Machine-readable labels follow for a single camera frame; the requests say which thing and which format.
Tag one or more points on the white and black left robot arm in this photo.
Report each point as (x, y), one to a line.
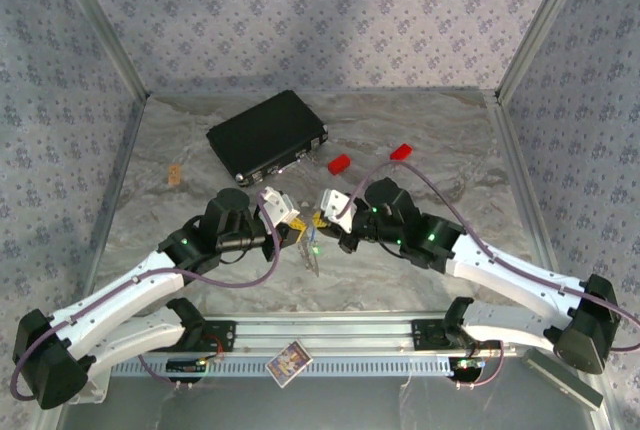
(125, 290)

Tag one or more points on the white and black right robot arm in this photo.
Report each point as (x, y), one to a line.
(505, 270)

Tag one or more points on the red toy brick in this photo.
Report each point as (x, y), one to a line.
(401, 151)
(339, 164)

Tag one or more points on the small orange tag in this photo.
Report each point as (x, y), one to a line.
(174, 175)

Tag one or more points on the black hard case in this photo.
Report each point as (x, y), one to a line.
(265, 135)

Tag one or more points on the playing card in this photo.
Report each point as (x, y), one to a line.
(289, 364)

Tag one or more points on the small black electronics board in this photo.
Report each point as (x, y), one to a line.
(185, 365)

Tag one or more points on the small green electronics board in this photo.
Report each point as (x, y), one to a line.
(469, 364)

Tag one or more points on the loose grey metal bar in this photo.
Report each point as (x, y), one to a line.
(565, 380)

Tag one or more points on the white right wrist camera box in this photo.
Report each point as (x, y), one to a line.
(337, 205)

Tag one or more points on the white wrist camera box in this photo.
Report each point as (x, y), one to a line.
(337, 205)
(277, 205)

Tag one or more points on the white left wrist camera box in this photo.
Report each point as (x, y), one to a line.
(277, 205)

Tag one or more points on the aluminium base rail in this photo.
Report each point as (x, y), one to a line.
(325, 335)

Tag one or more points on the aluminium table edge rail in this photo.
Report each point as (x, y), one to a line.
(115, 200)
(526, 200)

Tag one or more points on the aluminium frame post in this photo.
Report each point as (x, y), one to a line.
(540, 25)
(104, 25)

